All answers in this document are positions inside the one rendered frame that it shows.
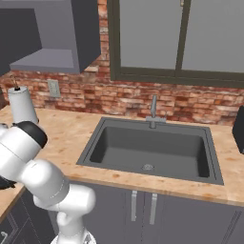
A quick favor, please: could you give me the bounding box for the dark grey cabinet door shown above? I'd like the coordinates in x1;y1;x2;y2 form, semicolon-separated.
0;8;43;76
71;0;102;74

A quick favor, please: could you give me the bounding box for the grey metal tap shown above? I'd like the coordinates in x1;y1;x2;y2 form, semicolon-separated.
145;94;168;130

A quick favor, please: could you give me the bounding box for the dark grey sink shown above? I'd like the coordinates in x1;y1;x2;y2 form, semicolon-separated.
75;116;225;186

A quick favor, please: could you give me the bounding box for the dark framed window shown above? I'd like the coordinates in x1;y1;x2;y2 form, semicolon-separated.
107;0;244;90

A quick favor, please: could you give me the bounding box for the grey base cupboard door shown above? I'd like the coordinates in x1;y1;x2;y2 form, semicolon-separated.
143;191;236;244
68;181;146;244

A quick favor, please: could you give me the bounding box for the white paper towel roll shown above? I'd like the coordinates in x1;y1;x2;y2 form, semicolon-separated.
7;75;40;125

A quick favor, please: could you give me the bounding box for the black countertop appliance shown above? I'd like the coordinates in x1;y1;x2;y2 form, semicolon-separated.
232;105;244;155

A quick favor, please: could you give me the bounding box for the dark grey corner base cupboard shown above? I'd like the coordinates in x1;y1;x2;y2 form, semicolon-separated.
0;189;56;244

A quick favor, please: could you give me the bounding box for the grey ribbed base cupboard panel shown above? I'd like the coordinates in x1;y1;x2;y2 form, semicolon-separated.
221;208;244;244

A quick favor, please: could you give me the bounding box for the grey wall socket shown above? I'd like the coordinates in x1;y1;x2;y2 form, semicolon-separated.
47;79;62;99

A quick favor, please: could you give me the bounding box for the silver cupboard handle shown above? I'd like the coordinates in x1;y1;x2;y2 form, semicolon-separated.
149;193;158;226
131;190;138;223

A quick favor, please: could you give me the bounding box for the grey open wall cabinet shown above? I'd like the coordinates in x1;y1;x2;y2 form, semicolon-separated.
0;0;81;75

